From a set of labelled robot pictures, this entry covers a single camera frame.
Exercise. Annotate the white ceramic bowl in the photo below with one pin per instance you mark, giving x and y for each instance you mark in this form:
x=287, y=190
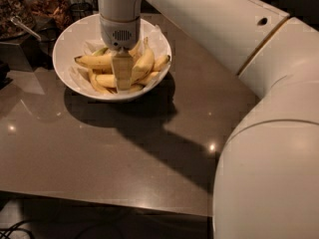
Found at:
x=70, y=44

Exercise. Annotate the left lower yellow banana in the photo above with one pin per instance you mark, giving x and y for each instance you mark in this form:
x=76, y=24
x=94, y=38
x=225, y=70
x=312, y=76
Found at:
x=95, y=84

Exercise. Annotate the long yellow banana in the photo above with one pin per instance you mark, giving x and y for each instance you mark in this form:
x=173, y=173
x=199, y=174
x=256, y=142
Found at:
x=141, y=68
x=102, y=62

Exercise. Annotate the small right yellow banana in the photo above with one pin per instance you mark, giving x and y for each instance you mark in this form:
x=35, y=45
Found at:
x=161, y=62

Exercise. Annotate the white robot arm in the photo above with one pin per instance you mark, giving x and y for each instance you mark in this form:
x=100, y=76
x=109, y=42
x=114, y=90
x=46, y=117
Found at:
x=267, y=180

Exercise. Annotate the metal scoop handle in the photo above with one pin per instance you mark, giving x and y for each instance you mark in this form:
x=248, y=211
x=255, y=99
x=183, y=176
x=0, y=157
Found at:
x=16, y=21

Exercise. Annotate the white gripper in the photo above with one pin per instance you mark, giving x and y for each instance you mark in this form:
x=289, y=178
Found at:
x=120, y=33

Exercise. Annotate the glass jar with snacks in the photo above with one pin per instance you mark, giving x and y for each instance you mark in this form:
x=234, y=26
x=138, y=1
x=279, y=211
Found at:
x=10, y=9

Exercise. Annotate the white paper liner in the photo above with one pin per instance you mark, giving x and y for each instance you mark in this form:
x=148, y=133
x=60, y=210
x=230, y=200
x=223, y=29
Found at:
x=160, y=47

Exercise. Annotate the green-tipped banana at back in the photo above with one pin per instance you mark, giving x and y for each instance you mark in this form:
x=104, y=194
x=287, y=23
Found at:
x=101, y=52

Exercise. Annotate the dark wire basket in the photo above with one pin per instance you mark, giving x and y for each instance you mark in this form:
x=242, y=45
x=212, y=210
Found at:
x=80, y=10

